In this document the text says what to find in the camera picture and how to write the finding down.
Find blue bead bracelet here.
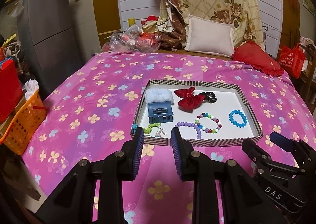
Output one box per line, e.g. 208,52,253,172
228,109,249,128

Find mixed colour bead bracelet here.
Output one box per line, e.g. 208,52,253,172
194,112,223,134

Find purple bead bracelet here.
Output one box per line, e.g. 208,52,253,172
174,121,203,140

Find black hair scrunchie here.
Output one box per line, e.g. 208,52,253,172
199,91,217,104

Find red satin bow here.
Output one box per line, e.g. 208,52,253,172
175,87,205,111

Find multicolour flower bead bracelet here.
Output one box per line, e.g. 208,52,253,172
131,122,168,138

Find blue hair claw clip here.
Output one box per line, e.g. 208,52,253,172
147,101,173,124

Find light blue fluffy scrunchie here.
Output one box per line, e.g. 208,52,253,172
145,88,174,104

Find striped zigzag tray box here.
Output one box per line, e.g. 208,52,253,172
144,80,263,147

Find red shopping bag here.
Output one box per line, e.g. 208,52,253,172
277,43,305,79

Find pink floral bed sheet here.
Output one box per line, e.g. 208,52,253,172
23,53,315,223

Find orange plastic basket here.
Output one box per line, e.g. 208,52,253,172
1,90,47,155

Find red cushion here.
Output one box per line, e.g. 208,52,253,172
231,41,284,77

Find red gift bag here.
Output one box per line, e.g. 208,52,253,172
0,59,23,122

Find white small pillow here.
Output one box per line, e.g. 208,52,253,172
185,15,234,58

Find brown patterned cloth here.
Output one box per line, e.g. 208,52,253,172
157,0,186,49

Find santa plush toy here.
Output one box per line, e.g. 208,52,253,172
141,15,159,34

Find grey refrigerator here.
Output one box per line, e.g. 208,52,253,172
17,0,82,92

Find clear plastic bag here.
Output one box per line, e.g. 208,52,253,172
101,24,161,53

